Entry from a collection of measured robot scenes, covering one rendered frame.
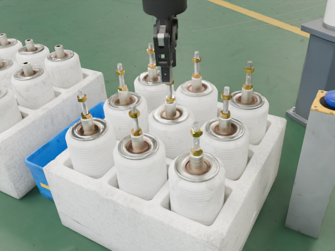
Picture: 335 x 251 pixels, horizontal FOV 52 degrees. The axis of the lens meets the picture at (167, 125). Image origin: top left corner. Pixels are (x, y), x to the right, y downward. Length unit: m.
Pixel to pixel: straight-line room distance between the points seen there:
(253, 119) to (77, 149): 0.36
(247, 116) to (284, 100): 0.55
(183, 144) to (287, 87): 0.72
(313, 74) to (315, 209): 0.44
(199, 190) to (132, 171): 0.13
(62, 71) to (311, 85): 0.71
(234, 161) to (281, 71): 0.84
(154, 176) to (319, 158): 0.30
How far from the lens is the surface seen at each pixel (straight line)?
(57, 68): 1.01
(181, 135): 0.69
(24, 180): 0.96
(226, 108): 0.64
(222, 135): 0.65
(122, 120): 0.74
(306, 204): 0.78
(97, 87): 1.07
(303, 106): 1.14
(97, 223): 0.75
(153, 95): 0.82
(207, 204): 0.59
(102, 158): 0.69
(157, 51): 0.58
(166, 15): 0.59
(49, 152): 0.94
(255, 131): 0.76
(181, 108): 0.72
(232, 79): 1.37
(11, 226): 0.92
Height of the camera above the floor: 0.65
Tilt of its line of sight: 35 degrees down
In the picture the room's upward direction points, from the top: 4 degrees counter-clockwise
